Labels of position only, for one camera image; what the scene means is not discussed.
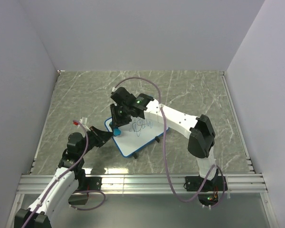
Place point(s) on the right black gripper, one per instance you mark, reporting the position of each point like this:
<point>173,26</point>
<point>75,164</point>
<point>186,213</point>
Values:
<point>117,121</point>

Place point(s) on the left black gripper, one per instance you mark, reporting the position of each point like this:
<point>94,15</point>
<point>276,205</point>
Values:
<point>100,136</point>

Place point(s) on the blue whiteboard eraser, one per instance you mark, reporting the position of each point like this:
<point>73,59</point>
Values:
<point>116,132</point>

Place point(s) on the blue framed small whiteboard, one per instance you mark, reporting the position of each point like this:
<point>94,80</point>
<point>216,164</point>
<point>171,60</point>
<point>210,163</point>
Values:
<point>136,135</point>

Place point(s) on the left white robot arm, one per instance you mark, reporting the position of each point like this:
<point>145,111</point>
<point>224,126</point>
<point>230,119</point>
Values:
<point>54,185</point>

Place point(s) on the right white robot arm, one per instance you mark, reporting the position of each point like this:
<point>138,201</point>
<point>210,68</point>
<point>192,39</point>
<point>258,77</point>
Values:
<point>198,130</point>

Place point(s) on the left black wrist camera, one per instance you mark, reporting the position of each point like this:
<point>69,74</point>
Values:
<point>76,141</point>

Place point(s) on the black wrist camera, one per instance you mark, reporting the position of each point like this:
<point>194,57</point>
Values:
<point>122,97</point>
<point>76,141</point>

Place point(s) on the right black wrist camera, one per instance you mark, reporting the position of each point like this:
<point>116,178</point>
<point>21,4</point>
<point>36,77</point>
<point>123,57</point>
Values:
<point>122,97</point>

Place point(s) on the aluminium front rail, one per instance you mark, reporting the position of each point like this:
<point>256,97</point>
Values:
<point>146,201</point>

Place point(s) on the right aluminium side rail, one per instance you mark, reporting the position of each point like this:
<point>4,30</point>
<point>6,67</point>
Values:
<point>248,158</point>

